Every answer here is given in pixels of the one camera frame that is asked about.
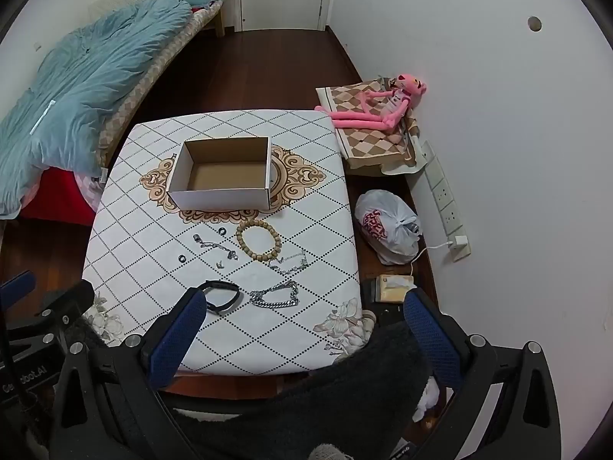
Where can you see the wooden bed frame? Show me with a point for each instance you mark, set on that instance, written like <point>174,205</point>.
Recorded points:
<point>220,21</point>

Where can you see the white diamond-pattern tablecloth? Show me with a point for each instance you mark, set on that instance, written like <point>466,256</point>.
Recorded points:
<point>143,249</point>

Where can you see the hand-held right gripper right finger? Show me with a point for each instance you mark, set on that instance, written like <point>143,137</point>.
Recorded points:
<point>431,340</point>

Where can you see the cardboard box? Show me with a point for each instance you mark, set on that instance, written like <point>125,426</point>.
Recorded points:
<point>218,199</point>

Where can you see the light blue duvet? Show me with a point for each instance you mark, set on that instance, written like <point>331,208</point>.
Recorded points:
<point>86,81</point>

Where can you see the white wall socket row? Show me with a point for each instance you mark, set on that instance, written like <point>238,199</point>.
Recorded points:
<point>448,201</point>

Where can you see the small black case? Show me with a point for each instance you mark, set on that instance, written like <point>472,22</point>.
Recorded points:
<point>216,305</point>

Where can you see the yellow flat box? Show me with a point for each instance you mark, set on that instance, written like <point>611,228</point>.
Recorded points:
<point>395,290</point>

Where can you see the round wall hole cover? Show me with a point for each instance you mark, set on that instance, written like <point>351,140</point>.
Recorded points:
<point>534,23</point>

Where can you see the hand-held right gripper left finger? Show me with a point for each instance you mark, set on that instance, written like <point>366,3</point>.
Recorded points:
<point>177,340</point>

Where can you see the brown checkered cushion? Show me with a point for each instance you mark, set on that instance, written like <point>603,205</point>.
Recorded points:
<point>368,148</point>

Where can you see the pink plush toy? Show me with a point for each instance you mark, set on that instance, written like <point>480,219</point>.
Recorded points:
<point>378,120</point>

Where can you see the white charger plug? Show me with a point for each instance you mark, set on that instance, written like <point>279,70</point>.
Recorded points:
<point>459,242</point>

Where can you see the white plastic bag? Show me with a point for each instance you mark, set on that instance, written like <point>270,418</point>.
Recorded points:
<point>388,223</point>

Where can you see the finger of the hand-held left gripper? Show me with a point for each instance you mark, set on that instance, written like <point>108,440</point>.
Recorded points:
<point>18,283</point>
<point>67,299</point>

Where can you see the red blanket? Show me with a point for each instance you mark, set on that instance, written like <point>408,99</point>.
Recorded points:
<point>62,196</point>

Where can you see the pink checkered quilt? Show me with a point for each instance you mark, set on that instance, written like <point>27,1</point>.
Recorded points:
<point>91,191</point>

